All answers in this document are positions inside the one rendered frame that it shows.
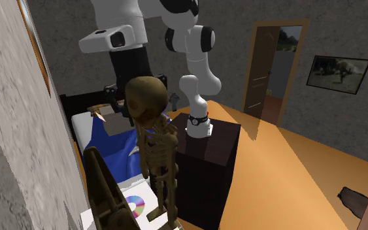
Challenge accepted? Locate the small grey figure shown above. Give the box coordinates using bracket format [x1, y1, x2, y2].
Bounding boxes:
[169, 93, 181, 112]

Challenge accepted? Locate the rainbow compact disc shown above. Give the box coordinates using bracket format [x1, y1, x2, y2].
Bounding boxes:
[124, 195, 146, 220]

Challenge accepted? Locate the black framed wall picture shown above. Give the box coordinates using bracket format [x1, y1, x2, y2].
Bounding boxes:
[305, 55, 368, 95]

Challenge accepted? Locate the brown skeleton figure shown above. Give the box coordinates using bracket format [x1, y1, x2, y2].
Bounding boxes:
[124, 75, 180, 229]

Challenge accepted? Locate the dark brown wooden object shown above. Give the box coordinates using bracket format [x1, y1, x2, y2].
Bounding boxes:
[82, 146, 144, 230]

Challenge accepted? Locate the dark robot stand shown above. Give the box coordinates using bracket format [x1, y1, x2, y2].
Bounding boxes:
[150, 112, 242, 230]

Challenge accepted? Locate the brown wooden door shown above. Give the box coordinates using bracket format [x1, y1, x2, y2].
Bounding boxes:
[241, 18, 310, 129]

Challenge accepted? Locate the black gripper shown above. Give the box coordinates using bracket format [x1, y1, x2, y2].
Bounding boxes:
[103, 46, 169, 127]

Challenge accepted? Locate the brown cardboard box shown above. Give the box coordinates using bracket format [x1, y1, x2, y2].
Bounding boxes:
[87, 104, 137, 137]

